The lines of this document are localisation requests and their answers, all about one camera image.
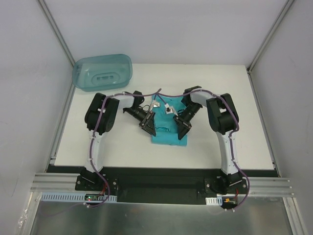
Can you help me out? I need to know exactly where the left white cable duct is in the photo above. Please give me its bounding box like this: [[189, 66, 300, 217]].
[[41, 192, 117, 203]]

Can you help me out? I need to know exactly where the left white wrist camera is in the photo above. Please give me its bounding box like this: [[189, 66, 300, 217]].
[[150, 101, 160, 110]]

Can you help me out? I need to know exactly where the right aluminium frame post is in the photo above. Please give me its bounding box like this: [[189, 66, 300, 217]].
[[246, 0, 296, 74]]

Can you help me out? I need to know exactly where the left aluminium frame post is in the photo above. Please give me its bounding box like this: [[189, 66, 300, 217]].
[[37, 0, 75, 67]]

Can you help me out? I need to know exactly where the teal t shirt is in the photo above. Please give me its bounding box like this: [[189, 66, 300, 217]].
[[152, 96, 188, 146]]

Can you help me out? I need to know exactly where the white cable duct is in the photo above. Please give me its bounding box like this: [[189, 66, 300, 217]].
[[41, 192, 117, 203], [205, 197, 223, 206]]

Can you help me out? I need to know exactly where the translucent blue plastic bin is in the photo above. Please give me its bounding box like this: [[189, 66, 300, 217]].
[[72, 54, 133, 92]]

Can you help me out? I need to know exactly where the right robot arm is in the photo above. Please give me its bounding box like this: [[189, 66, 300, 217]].
[[174, 86, 243, 195]]

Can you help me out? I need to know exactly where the right white cable duct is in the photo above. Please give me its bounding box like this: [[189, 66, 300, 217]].
[[205, 197, 223, 206]]

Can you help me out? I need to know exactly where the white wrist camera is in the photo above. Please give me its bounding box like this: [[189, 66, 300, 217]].
[[150, 101, 160, 110], [165, 106, 178, 116]]

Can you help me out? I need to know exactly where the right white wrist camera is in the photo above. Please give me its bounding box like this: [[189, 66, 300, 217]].
[[165, 106, 178, 116]]

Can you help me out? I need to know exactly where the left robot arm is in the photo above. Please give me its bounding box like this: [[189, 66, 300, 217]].
[[79, 91, 156, 190]]

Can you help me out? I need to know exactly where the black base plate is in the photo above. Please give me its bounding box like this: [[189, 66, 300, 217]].
[[75, 167, 247, 205]]

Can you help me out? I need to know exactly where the aluminium frame post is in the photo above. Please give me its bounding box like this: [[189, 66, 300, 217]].
[[37, 0, 75, 67], [246, 0, 296, 74]]

